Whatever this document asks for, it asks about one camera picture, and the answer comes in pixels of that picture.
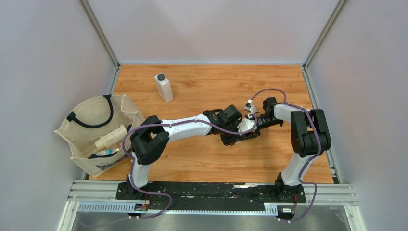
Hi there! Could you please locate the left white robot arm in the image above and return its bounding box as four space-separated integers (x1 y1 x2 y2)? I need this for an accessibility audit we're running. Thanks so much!
122 105 258 200

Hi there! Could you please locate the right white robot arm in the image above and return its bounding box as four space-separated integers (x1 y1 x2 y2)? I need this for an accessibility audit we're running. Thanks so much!
257 97 331 202

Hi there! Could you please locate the white bottle black cap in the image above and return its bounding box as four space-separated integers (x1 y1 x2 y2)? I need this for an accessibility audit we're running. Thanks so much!
154 73 174 103

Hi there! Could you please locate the cream tube in bag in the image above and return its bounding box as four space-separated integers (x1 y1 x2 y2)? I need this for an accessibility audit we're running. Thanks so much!
94 124 127 150

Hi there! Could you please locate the beige canvas tote bag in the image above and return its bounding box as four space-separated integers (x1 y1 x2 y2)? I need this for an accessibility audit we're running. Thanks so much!
55 95 145 177

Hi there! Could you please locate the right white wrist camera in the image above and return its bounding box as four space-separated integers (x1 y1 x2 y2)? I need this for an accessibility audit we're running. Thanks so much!
244 99 257 115

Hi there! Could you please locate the grey slotted cable duct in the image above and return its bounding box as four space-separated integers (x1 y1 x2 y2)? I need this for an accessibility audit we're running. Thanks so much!
77 204 279 216

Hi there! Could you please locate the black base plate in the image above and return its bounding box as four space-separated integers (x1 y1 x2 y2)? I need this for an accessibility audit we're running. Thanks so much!
115 181 306 212

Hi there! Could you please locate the aluminium frame rail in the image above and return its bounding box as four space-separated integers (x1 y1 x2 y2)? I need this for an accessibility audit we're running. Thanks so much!
78 0 121 70

